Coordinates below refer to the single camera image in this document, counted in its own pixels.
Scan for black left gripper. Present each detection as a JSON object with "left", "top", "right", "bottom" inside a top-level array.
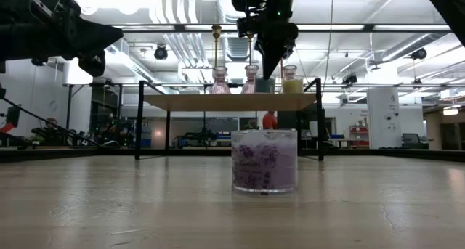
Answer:
[{"left": 0, "top": 0, "right": 124, "bottom": 78}]

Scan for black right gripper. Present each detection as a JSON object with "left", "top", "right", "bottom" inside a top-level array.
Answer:
[{"left": 238, "top": 16, "right": 299, "bottom": 80}]

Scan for blue candle glass jar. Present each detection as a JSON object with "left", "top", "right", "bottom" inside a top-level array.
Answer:
[{"left": 254, "top": 77, "right": 276, "bottom": 94}]

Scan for yellow candle glass jar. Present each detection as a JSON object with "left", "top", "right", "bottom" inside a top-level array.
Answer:
[{"left": 282, "top": 78, "right": 304, "bottom": 94}]

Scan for purple candle glass jar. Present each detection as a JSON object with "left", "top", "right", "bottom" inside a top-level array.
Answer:
[{"left": 230, "top": 128, "right": 299, "bottom": 195}]

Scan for black ceiling spotlight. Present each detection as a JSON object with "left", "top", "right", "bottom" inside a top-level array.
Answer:
[
  {"left": 411, "top": 47, "right": 428, "bottom": 61},
  {"left": 153, "top": 44, "right": 169, "bottom": 61}
]

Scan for wooden shelf riser black legs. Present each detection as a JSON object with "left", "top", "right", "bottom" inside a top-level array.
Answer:
[{"left": 134, "top": 78, "right": 326, "bottom": 162}]

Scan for black overhead crossbar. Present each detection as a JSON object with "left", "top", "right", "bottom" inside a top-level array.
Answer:
[{"left": 112, "top": 23, "right": 453, "bottom": 33}]

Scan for red shelf unit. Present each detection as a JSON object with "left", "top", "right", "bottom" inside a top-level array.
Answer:
[{"left": 349, "top": 124, "right": 368, "bottom": 148}]

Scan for black computer monitor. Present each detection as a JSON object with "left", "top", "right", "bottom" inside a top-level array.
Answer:
[{"left": 5, "top": 105, "right": 21, "bottom": 128}]

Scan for white pillar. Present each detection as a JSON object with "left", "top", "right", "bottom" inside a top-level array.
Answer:
[{"left": 366, "top": 87, "right": 403, "bottom": 150}]

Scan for black office chair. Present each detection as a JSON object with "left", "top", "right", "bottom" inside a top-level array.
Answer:
[{"left": 401, "top": 132, "right": 423, "bottom": 150}]

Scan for black metal table frame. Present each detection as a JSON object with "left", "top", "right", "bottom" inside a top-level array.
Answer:
[{"left": 0, "top": 96, "right": 465, "bottom": 164}]

